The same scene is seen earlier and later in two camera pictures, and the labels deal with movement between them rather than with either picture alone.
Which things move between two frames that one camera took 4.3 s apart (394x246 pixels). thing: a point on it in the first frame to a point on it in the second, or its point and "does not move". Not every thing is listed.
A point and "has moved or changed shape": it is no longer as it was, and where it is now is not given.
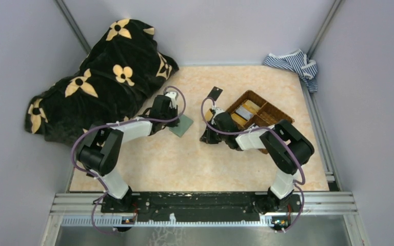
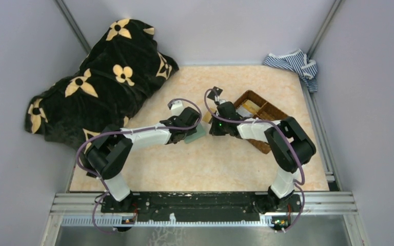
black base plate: (202, 207) does not move
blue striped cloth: (298, 61) does not move
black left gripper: (174, 123) to (191, 131)
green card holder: (184, 123) has moved or changed shape
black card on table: (215, 93) does not move
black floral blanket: (119, 75) does not move
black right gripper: (207, 137) to (214, 130)
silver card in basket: (244, 113) does not move
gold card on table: (209, 115) does not move
